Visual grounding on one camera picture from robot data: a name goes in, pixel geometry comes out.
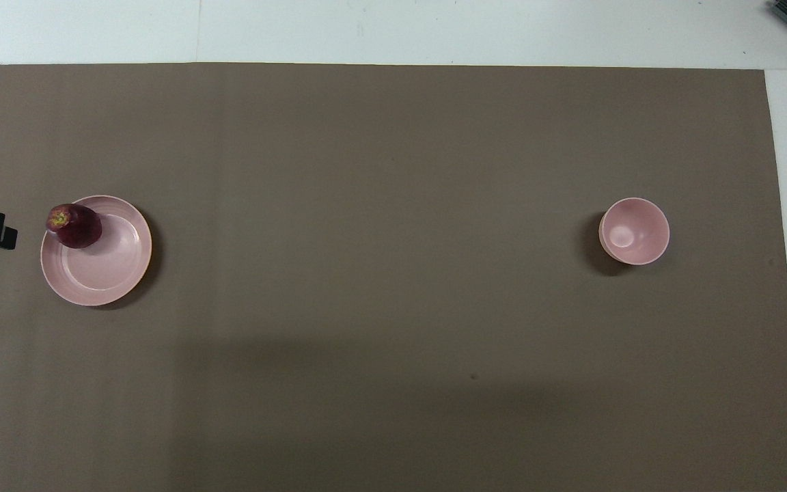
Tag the dark red apple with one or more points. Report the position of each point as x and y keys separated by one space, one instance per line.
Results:
x=76 y=227

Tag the pink plate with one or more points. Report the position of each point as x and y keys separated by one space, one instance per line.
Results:
x=103 y=263

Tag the pink bowl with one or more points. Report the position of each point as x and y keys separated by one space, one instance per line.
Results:
x=636 y=232

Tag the brown paper mat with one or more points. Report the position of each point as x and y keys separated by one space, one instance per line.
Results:
x=380 y=273

